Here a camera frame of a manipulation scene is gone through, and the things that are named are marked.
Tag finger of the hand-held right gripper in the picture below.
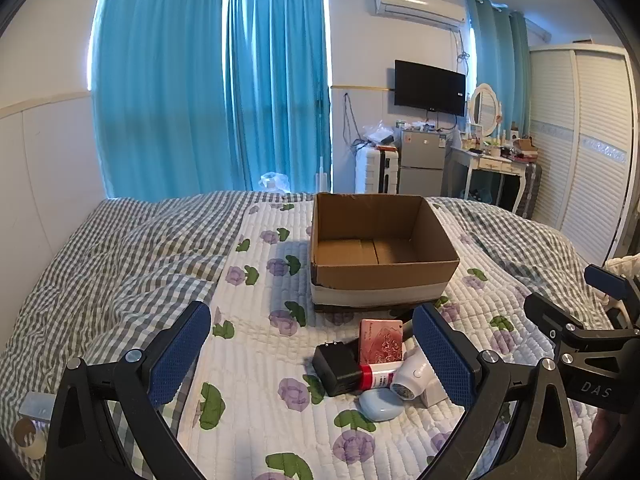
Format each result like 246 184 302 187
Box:
524 292 601 348
584 263 640 331

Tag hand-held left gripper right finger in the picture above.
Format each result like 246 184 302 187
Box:
411 302 586 480

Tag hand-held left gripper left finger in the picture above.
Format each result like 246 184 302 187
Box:
44 301 213 480

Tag white lint remover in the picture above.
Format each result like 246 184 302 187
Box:
389 347 441 403

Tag pink patterned box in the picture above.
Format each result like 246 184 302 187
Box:
359 318 405 367

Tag red and white tube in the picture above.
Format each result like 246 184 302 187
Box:
357 360 406 392

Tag light blue oval case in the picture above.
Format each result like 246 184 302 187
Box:
359 389 405 422

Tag brown cardboard box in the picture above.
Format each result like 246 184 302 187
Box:
309 192 461 312

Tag black power adapter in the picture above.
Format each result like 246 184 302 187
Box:
312 338 362 397

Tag person's right hand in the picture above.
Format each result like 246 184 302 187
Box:
591 408 622 453

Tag white fluffy cloth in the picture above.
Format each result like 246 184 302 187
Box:
602 255 640 281

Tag floral white quilt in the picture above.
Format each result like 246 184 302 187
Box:
165 194 618 480

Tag grey suitcase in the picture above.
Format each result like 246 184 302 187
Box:
515 160 543 220

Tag white slatted wardrobe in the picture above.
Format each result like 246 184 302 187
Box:
527 42 640 266

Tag silver metal piece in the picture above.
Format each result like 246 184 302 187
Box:
20 392 58 419

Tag white dressing table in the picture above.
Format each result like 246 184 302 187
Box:
450 146 531 213

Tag brown tape roll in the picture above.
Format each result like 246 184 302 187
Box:
12 417 49 459

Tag group of cosmetic bottles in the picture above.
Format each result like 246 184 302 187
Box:
462 127 516 158

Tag white plastic bag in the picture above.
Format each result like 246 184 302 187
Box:
258 172 291 192

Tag silver small fridge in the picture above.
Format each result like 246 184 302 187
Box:
397 129 447 196

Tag white suitcase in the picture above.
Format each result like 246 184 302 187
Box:
356 147 401 195

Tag white oval mirror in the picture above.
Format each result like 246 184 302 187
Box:
469 83 502 139

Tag clutter of small fridge items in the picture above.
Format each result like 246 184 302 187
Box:
395 120 447 134

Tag clear plastic bag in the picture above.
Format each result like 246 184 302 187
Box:
362 121 399 149

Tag teal curtain beside wardrobe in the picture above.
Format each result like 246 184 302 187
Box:
465 0 533 137

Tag wide blue curtain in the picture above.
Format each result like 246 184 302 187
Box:
90 0 231 202

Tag narrow blue curtain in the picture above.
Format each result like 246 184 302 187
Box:
225 0 333 194

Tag white air conditioner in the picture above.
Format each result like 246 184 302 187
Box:
372 0 468 29

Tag hanging wall cables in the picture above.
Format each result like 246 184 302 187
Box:
342 92 360 152

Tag black wall television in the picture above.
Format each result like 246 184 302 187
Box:
394 60 467 117

